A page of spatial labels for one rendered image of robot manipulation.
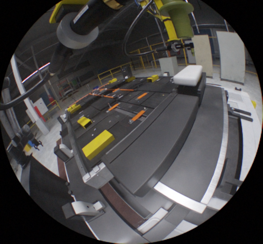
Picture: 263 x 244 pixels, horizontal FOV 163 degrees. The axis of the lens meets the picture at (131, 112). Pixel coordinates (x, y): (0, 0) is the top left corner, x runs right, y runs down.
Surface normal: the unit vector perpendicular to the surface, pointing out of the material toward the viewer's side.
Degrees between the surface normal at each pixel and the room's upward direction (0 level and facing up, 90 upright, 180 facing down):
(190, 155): 0
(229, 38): 90
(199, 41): 90
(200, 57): 90
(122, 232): 0
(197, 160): 0
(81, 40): 90
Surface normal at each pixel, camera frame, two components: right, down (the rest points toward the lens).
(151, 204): -0.30, -0.81
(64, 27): 0.83, 0.04
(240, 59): -0.69, 0.55
